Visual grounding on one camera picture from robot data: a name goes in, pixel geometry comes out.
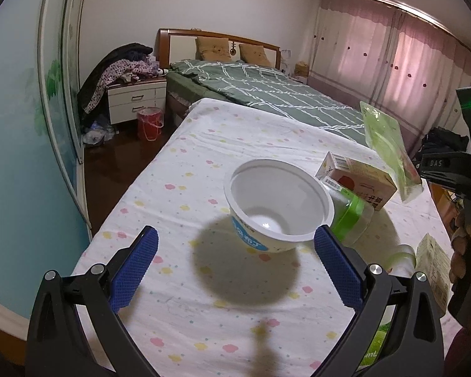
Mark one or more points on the large green-labelled bottle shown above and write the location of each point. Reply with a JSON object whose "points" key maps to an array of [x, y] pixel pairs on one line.
{"points": [[373, 341]]}

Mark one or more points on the red bucket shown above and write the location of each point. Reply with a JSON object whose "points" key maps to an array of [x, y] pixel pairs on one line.
{"points": [[149, 125]]}

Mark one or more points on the brown tissue box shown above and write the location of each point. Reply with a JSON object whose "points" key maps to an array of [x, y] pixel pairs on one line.
{"points": [[301, 69]]}

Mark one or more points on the pile of clothes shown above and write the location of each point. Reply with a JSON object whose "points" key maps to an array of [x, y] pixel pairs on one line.
{"points": [[114, 70]]}

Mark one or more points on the small clear green-labelled bottle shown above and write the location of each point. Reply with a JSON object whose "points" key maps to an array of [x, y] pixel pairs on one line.
{"points": [[351, 212]]}

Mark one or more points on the beige printed packet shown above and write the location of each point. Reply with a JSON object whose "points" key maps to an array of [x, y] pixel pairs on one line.
{"points": [[431, 267]]}

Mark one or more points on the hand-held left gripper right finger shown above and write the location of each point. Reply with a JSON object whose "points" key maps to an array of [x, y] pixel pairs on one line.
{"points": [[337, 267]]}

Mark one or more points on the green plaid duvet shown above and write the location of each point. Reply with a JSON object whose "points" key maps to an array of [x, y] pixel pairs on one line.
{"points": [[278, 94]]}

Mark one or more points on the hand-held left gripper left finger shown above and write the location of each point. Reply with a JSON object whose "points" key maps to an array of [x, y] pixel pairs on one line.
{"points": [[135, 267]]}

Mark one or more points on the person's right forearm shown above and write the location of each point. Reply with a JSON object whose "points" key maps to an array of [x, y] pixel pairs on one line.
{"points": [[465, 349]]}

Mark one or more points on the white plastic bowl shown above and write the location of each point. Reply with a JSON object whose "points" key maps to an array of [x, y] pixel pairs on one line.
{"points": [[282, 204]]}

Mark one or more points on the floral white tablecloth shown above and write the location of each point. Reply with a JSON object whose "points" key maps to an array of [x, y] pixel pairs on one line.
{"points": [[180, 204]]}

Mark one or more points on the frosted glass sliding door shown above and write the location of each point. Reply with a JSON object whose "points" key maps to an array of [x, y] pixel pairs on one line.
{"points": [[15, 165]]}

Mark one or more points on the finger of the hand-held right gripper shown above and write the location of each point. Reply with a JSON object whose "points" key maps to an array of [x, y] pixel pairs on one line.
{"points": [[443, 172]]}

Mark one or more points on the brown pillow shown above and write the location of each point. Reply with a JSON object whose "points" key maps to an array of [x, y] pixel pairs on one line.
{"points": [[255, 55], [212, 49]]}

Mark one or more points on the person's right hand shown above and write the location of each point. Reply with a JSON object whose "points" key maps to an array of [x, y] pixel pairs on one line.
{"points": [[461, 243]]}

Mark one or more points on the pink sheer curtain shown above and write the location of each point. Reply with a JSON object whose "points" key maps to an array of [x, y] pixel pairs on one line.
{"points": [[376, 47]]}

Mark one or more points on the wooden bed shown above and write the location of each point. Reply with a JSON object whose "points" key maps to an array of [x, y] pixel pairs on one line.
{"points": [[180, 43]]}

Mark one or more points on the white nightstand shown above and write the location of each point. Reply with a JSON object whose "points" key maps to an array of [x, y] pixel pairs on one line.
{"points": [[133, 100]]}

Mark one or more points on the dark clothes heap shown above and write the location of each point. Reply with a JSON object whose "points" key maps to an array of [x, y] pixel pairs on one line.
{"points": [[443, 139]]}

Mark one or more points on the red and white carton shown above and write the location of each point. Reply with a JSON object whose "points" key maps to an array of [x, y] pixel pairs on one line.
{"points": [[361, 180]]}

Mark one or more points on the green clear plastic pouch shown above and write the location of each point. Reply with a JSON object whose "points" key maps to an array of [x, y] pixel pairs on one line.
{"points": [[384, 141]]}

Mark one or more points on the crumpled plastic bag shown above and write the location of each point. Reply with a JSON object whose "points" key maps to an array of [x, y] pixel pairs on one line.
{"points": [[96, 133]]}

